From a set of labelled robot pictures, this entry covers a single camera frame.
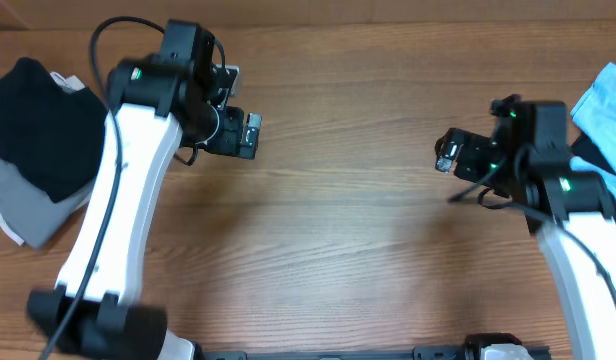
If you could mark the light blue garment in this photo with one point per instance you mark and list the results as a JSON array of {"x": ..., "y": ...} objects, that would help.
[{"x": 595, "y": 115}]

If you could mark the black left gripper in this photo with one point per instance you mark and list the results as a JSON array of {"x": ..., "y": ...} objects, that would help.
[{"x": 228, "y": 143}]

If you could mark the black t-shirt with white logo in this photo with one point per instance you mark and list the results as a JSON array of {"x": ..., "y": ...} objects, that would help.
[{"x": 54, "y": 138}]

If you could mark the folded grey shirt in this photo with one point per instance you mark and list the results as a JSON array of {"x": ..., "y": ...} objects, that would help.
[{"x": 27, "y": 214}]

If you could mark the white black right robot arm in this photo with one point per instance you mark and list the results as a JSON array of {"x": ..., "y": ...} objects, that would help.
[{"x": 524, "y": 165}]

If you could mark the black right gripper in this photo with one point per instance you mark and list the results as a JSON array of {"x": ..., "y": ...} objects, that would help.
[{"x": 472, "y": 147}]

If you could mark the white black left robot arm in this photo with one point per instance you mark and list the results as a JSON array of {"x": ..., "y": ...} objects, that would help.
[{"x": 172, "y": 99}]

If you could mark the folded white garment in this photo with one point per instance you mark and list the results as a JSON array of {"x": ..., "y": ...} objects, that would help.
[{"x": 69, "y": 84}]

